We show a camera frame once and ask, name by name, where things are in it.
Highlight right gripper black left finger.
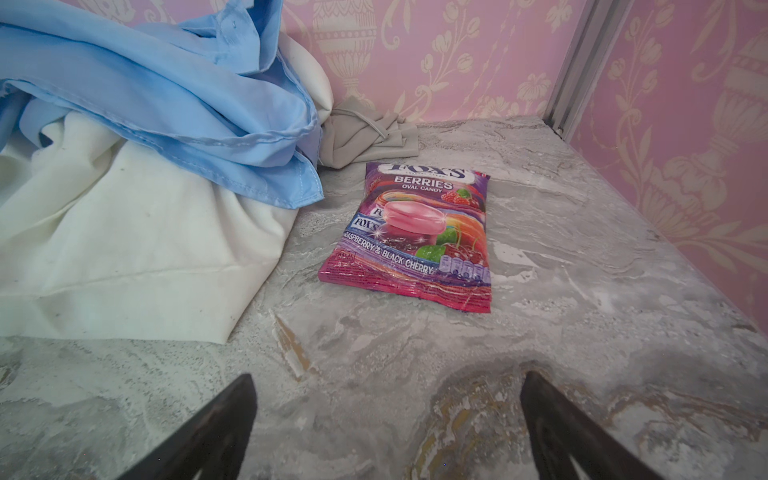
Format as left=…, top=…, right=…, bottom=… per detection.
left=120, top=374, right=258, bottom=480

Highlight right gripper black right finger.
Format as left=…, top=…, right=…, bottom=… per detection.
left=520, top=371, right=660, bottom=479

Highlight white cloth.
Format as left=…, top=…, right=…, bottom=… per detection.
left=0, top=32, right=335, bottom=345

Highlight grey cloth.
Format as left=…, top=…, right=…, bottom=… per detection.
left=319, top=97, right=419, bottom=169

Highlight light blue cloth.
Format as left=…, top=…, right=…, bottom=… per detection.
left=1, top=1, right=323, bottom=209

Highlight purple berries candy bag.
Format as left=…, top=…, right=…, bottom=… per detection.
left=318, top=162, right=492, bottom=313

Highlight aluminium corner post right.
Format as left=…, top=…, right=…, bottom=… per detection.
left=542, top=0, right=633, bottom=143

